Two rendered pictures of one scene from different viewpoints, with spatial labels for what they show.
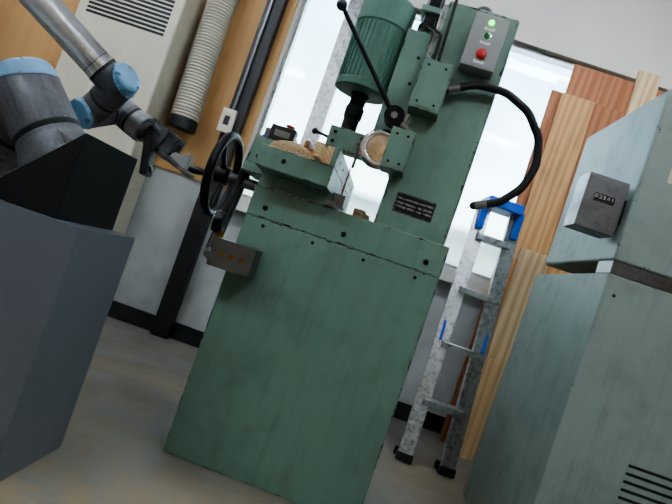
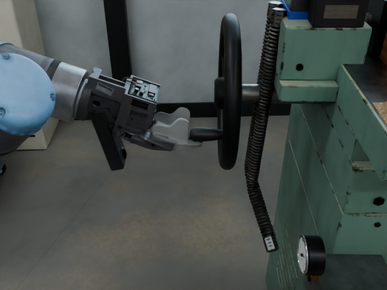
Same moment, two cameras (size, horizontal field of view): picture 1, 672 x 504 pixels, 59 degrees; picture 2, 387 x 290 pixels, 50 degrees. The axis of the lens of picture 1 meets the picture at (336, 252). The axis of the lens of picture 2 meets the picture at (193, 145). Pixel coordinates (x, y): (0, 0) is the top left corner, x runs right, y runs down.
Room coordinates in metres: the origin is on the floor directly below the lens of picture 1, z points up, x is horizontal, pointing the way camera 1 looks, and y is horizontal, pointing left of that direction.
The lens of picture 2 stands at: (1.23, 0.56, 1.17)
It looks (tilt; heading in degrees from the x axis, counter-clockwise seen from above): 34 degrees down; 355
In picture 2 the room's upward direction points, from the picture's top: straight up
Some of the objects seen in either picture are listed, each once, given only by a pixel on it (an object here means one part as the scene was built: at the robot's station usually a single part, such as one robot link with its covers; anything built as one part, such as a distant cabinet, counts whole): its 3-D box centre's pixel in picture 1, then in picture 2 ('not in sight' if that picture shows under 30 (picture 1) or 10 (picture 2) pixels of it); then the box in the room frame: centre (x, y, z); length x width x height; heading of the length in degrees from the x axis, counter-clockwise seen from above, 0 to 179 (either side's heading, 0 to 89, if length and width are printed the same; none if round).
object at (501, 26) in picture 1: (483, 45); not in sight; (1.72, -0.21, 1.40); 0.10 x 0.06 x 0.16; 84
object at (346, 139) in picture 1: (348, 145); not in sight; (1.89, 0.07, 1.03); 0.14 x 0.07 x 0.09; 84
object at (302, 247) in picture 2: (219, 225); (312, 259); (1.66, 0.33, 0.65); 0.06 x 0.04 x 0.08; 174
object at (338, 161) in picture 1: (344, 177); not in sight; (1.89, 0.05, 0.93); 0.60 x 0.02 x 0.06; 174
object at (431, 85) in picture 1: (430, 89); not in sight; (1.72, -0.11, 1.22); 0.09 x 0.08 x 0.15; 84
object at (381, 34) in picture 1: (375, 49); not in sight; (1.90, 0.09, 1.35); 0.18 x 0.18 x 0.31
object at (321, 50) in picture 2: (275, 158); (314, 39); (1.92, 0.28, 0.91); 0.15 x 0.14 x 0.09; 174
